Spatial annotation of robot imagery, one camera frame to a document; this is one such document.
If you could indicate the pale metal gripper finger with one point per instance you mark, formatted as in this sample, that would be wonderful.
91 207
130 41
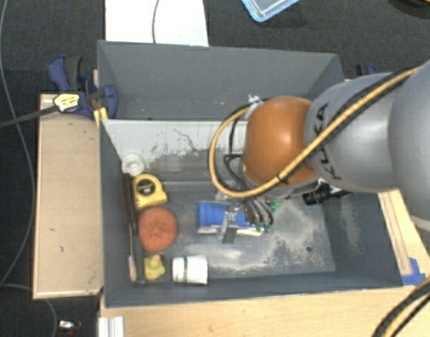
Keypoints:
229 227

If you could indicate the blue and white box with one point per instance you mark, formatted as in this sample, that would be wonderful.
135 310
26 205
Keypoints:
209 216

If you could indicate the white cup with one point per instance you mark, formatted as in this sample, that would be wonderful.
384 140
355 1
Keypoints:
189 269

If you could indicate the orange round sponge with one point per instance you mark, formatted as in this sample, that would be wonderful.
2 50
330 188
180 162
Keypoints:
157 229

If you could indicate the yellow toy duck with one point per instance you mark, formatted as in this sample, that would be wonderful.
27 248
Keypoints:
154 267

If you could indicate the yellow tape measure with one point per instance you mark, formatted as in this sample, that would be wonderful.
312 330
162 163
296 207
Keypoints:
149 189

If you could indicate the grey metal bin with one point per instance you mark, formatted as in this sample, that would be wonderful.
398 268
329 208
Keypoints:
201 79

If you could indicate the pale wood board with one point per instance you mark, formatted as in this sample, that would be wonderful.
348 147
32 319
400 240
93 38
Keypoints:
69 202

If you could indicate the black cylinder on white bracket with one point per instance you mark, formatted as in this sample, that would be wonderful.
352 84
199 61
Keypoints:
315 196

